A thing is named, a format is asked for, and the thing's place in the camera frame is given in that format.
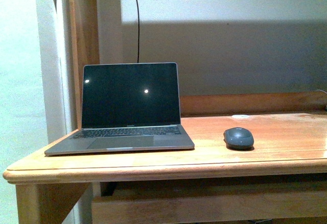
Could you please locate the dark grey computer mouse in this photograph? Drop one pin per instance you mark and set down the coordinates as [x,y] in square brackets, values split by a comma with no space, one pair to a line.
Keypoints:
[238,139]

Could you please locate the grey open laptop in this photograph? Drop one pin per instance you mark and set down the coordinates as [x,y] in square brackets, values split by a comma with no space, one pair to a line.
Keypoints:
[128,108]

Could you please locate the white round sticker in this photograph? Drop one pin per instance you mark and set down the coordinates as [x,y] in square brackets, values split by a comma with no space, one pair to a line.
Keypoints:
[240,116]

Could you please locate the wooden desk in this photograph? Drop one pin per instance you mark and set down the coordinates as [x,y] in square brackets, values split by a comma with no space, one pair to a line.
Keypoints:
[289,131]

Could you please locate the wooden pull-out keyboard tray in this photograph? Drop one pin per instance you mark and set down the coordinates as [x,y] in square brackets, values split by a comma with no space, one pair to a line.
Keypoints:
[131,203]

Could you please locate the wooden door frame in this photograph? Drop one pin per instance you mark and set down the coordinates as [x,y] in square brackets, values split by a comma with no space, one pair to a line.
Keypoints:
[85,44]

